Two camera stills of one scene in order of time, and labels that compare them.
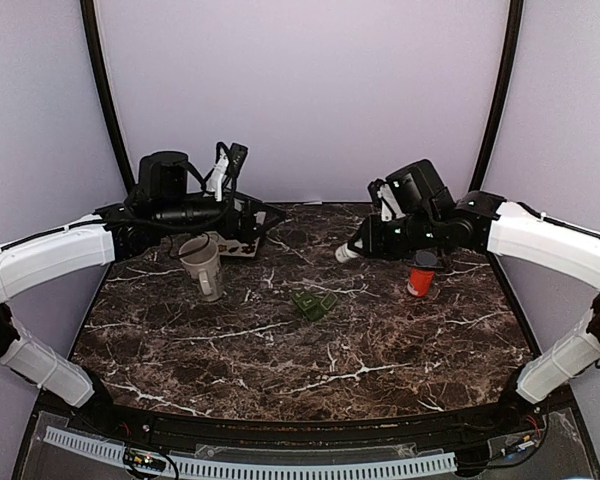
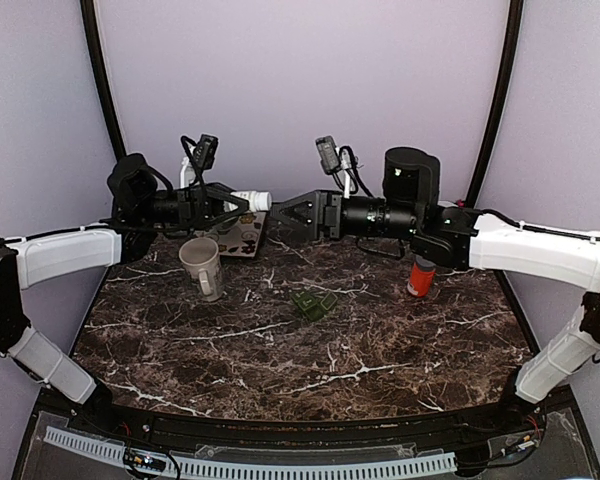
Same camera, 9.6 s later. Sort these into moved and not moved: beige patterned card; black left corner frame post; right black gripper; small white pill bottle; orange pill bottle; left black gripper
Moved: small white pill bottle; left black gripper; right black gripper
Not moved: beige patterned card; black left corner frame post; orange pill bottle
